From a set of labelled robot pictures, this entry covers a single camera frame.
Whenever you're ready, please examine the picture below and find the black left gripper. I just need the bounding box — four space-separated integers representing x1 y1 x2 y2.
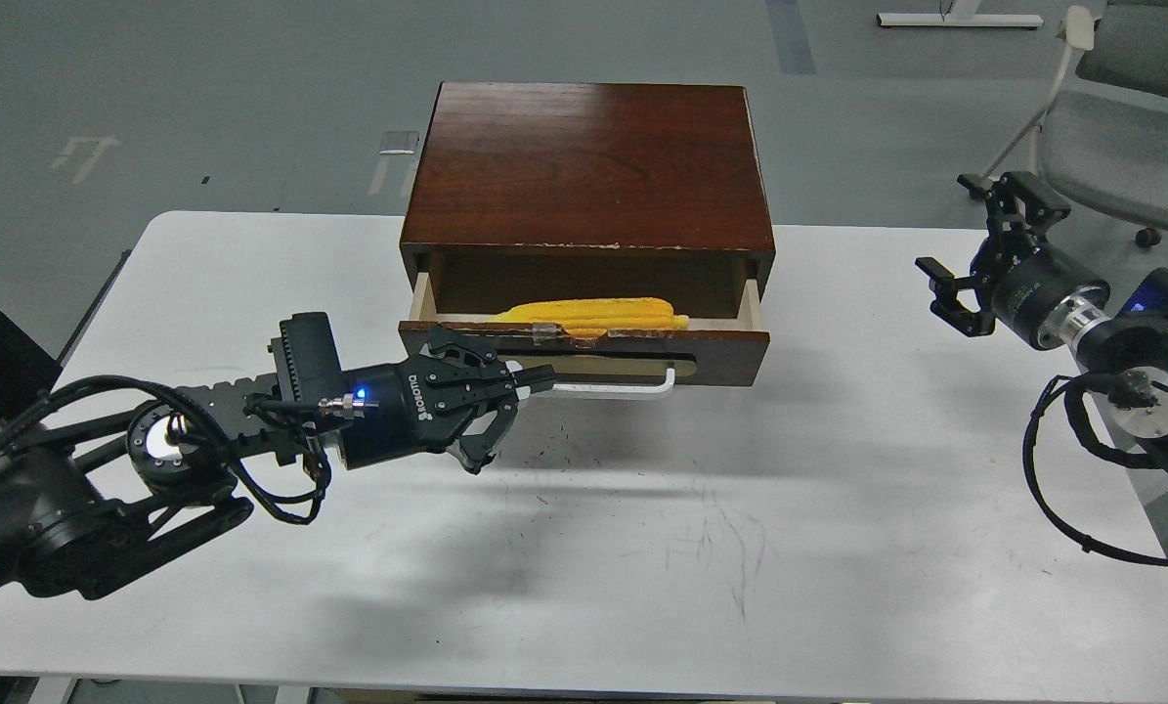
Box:
332 326 556 475

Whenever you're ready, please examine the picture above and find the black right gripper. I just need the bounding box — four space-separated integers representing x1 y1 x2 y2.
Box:
915 172 1110 351

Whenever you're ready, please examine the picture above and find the yellow corn cob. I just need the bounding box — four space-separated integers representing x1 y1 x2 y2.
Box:
487 297 690 339

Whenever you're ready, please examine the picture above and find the wooden drawer with white handle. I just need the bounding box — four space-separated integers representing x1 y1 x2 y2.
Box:
399 272 771 400

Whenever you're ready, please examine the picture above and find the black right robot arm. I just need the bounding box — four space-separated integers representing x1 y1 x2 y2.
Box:
916 172 1168 473

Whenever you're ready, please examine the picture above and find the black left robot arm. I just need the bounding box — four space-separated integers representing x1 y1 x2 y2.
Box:
0 312 555 600

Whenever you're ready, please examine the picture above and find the grey office chair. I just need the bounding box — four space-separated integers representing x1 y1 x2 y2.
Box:
1018 1 1168 232

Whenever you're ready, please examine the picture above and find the dark wooden cabinet box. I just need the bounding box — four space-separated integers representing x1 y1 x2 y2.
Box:
399 81 776 286

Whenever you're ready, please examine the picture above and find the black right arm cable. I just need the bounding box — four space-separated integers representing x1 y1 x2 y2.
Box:
1021 372 1168 572

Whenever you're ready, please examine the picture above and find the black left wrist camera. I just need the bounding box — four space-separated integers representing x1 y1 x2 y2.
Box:
270 312 348 407

